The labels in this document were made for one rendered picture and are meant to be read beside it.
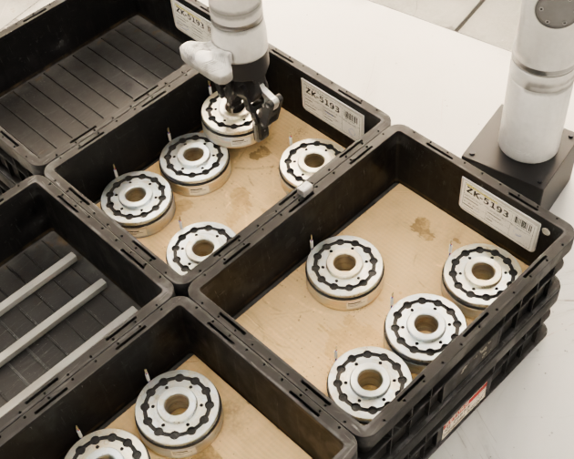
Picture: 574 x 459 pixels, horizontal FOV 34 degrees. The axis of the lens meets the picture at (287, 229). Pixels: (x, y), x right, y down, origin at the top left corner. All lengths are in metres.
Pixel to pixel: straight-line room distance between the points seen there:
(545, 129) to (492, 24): 1.63
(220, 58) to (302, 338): 0.38
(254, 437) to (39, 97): 0.72
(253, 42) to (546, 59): 0.39
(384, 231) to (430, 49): 0.57
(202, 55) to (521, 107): 0.46
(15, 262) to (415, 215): 0.56
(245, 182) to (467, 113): 0.47
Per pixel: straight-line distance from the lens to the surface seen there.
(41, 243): 1.39
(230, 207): 1.37
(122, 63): 1.64
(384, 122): 1.33
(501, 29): 3.02
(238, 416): 1.17
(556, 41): 1.32
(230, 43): 1.27
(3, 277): 1.37
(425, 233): 1.33
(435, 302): 1.22
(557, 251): 1.20
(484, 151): 1.49
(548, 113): 1.41
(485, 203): 1.28
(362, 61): 1.79
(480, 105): 1.71
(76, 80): 1.63
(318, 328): 1.23
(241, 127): 1.39
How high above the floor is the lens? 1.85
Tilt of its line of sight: 50 degrees down
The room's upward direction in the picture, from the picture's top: 5 degrees counter-clockwise
